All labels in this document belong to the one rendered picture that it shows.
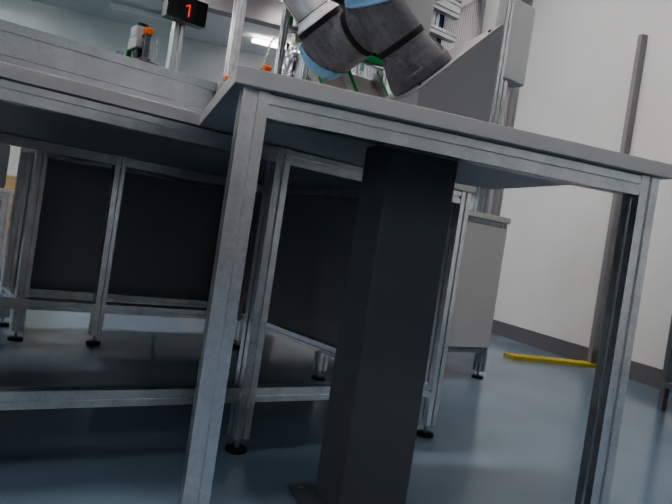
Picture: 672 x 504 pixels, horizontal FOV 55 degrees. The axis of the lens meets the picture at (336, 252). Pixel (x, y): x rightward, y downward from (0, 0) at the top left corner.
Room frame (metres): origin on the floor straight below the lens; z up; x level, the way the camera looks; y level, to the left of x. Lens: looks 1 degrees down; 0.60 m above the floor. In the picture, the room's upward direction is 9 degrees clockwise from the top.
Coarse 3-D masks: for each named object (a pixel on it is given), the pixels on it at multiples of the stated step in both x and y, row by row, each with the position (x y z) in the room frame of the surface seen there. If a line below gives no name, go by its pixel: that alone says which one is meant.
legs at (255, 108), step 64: (256, 128) 1.07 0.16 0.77; (320, 128) 1.10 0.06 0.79; (384, 128) 1.14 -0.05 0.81; (384, 192) 1.36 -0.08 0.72; (448, 192) 1.40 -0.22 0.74; (640, 192) 1.31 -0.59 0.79; (384, 256) 1.37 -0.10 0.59; (640, 256) 1.32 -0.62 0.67; (384, 320) 1.37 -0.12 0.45; (384, 384) 1.38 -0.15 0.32; (192, 448) 1.06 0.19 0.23; (384, 448) 1.39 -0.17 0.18
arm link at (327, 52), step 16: (288, 0) 1.44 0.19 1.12; (304, 0) 1.43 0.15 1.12; (320, 0) 1.44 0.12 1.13; (304, 16) 1.45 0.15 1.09; (320, 16) 1.43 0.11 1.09; (336, 16) 1.44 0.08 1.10; (304, 32) 1.45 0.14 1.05; (320, 32) 1.44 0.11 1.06; (336, 32) 1.43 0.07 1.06; (304, 48) 1.49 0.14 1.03; (320, 48) 1.46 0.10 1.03; (336, 48) 1.44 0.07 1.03; (352, 48) 1.43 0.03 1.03; (320, 64) 1.48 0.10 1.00; (336, 64) 1.47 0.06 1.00; (352, 64) 1.48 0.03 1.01
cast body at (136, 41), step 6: (138, 24) 1.71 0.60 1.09; (144, 24) 1.71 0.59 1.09; (132, 30) 1.72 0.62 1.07; (138, 30) 1.70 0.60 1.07; (132, 36) 1.71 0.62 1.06; (138, 36) 1.69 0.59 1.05; (132, 42) 1.71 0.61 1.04; (138, 42) 1.69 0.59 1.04; (150, 42) 1.71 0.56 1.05; (132, 48) 1.71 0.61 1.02; (138, 48) 1.70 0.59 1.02; (150, 48) 1.71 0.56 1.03
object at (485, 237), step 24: (480, 216) 3.27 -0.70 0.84; (480, 240) 3.29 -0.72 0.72; (504, 240) 3.40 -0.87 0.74; (480, 264) 3.31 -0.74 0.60; (480, 288) 3.32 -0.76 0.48; (456, 312) 3.23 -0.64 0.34; (480, 312) 3.34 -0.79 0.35; (456, 336) 3.25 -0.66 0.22; (480, 336) 3.36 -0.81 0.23; (480, 360) 3.39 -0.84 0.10
